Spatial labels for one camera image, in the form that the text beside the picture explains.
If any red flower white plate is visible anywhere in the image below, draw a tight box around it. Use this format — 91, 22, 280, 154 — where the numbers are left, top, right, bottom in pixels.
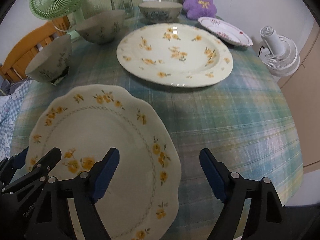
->
198, 17, 253, 47

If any white standing fan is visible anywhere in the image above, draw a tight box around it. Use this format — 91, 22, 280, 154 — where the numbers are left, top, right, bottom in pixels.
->
258, 26, 300, 77

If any blue pattern ceramic bowl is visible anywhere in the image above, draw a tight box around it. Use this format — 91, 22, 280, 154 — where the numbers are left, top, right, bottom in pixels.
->
138, 1, 183, 23

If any round yellow flower plate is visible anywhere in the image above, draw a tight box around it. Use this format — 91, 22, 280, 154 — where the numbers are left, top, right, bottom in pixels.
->
117, 23, 233, 88

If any large grey floral bowl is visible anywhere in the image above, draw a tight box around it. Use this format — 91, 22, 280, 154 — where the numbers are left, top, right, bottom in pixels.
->
75, 10, 125, 45

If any scalloped yellow flower plate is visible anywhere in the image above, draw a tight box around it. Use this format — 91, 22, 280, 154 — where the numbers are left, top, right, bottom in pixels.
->
25, 85, 181, 239

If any purple plush bunny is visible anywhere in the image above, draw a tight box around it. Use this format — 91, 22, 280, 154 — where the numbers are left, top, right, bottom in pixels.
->
178, 0, 218, 20

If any green desk fan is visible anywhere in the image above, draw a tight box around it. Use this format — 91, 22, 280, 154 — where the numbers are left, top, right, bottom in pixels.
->
29, 0, 94, 41

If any wooden bed headboard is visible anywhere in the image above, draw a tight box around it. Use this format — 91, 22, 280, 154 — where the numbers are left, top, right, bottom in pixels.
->
1, 16, 71, 82

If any small grey floral bowl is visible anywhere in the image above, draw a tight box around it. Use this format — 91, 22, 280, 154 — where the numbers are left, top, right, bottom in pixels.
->
25, 34, 72, 85

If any blue checkered blanket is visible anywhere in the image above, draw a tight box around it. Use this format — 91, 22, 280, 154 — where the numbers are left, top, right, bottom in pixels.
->
1, 80, 31, 161

